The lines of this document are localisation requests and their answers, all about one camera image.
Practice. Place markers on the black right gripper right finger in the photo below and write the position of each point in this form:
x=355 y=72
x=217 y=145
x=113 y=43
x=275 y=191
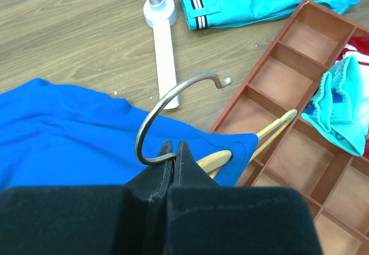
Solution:
x=205 y=218

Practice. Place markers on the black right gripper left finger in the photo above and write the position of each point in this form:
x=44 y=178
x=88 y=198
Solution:
x=93 y=219

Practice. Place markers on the white right rack foot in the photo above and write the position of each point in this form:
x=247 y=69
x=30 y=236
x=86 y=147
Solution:
x=161 y=18

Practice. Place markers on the red cloth in organizer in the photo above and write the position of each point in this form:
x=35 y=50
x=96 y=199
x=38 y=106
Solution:
x=357 y=46

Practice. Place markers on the mint green sock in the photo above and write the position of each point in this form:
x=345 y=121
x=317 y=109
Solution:
x=336 y=110

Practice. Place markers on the blue tank top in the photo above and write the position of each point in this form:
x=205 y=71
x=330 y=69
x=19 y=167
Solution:
x=55 y=134

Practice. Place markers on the brown compartment organizer tray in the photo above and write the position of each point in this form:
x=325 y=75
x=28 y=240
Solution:
x=334 y=183

